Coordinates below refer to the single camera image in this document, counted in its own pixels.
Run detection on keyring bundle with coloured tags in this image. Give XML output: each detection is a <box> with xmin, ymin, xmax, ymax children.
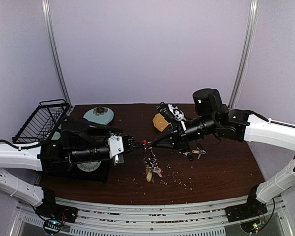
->
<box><xmin>142</xmin><ymin>140</ymin><xmax>163</xmax><ymax>182</ymax></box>

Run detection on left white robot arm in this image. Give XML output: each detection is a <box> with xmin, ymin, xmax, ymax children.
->
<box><xmin>0</xmin><ymin>117</ymin><xmax>143</xmax><ymax>218</ymax></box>

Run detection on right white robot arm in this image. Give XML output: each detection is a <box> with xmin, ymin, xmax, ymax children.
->
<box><xmin>148</xmin><ymin>88</ymin><xmax>295</xmax><ymax>217</ymax></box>

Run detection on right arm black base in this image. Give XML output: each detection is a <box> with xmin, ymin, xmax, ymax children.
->
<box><xmin>225</xmin><ymin>185</ymin><xmax>275</xmax><ymax>236</ymax></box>

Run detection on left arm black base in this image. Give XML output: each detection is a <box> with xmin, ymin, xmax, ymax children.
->
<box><xmin>32</xmin><ymin>187</ymin><xmax>78</xmax><ymax>236</ymax></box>

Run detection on keys with black fob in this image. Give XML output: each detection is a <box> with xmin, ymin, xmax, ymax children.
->
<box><xmin>179</xmin><ymin>151</ymin><xmax>194</xmax><ymax>162</ymax></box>

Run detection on keys with yellow tag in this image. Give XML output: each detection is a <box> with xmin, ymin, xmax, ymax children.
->
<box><xmin>192</xmin><ymin>144</ymin><xmax>206</xmax><ymax>159</ymax></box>

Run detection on yellow dotted plate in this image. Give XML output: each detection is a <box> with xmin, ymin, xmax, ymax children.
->
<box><xmin>152</xmin><ymin>113</ymin><xmax>171</xmax><ymax>132</ymax></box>

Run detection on light blue flower plate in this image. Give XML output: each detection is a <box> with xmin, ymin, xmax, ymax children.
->
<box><xmin>83</xmin><ymin>106</ymin><xmax>114</xmax><ymax>125</ymax></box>

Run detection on light green bowl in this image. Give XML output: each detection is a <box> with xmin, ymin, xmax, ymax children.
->
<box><xmin>51</xmin><ymin>131</ymin><xmax>61</xmax><ymax>140</ymax></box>

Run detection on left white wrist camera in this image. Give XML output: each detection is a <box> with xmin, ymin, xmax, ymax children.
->
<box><xmin>108</xmin><ymin>134</ymin><xmax>137</xmax><ymax>158</ymax></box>

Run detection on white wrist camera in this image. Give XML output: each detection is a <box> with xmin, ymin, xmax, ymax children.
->
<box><xmin>108</xmin><ymin>134</ymin><xmax>137</xmax><ymax>158</ymax></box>
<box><xmin>156</xmin><ymin>102</ymin><xmax>184</xmax><ymax>123</ymax></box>

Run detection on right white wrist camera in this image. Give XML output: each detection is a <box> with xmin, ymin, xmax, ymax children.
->
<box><xmin>156</xmin><ymin>102</ymin><xmax>184</xmax><ymax>123</ymax></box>

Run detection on right aluminium frame post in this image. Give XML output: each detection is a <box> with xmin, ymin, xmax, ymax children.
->
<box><xmin>228</xmin><ymin>0</ymin><xmax>259</xmax><ymax>109</ymax></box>

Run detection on aluminium frame post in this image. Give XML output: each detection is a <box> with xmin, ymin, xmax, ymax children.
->
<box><xmin>41</xmin><ymin>0</ymin><xmax>72</xmax><ymax>107</ymax></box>
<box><xmin>228</xmin><ymin>0</ymin><xmax>259</xmax><ymax>109</ymax></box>

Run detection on black wire dish rack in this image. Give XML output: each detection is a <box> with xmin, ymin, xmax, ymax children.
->
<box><xmin>12</xmin><ymin>99</ymin><xmax>111</xmax><ymax>184</ymax></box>

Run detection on aluminium slotted front rail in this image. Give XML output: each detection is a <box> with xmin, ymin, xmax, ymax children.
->
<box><xmin>14</xmin><ymin>194</ymin><xmax>292</xmax><ymax>236</ymax></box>

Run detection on left aluminium frame post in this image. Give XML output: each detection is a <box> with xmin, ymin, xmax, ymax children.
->
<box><xmin>41</xmin><ymin>0</ymin><xmax>72</xmax><ymax>107</ymax></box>

